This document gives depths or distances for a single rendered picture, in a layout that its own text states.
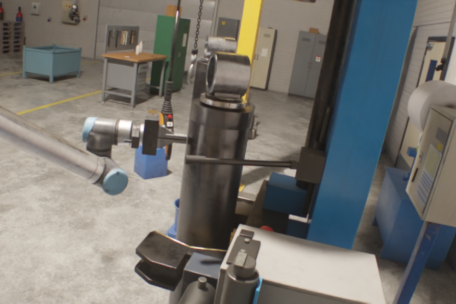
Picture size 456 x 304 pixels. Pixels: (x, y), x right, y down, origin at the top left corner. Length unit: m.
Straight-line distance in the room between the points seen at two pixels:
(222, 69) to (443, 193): 0.91
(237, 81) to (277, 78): 10.75
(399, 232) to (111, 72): 5.74
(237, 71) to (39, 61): 8.18
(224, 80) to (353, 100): 0.41
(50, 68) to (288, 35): 6.78
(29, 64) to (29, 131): 8.32
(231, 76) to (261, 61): 10.20
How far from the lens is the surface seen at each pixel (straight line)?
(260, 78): 11.50
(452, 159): 1.51
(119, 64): 7.39
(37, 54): 9.28
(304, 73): 11.41
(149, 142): 1.35
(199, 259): 1.25
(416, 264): 1.79
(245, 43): 3.86
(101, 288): 2.73
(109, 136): 1.33
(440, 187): 1.53
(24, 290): 2.76
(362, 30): 1.19
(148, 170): 4.26
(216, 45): 2.64
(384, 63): 1.20
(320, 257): 1.08
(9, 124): 1.12
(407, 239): 3.61
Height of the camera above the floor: 1.74
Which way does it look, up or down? 18 degrees down
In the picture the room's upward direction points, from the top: 9 degrees clockwise
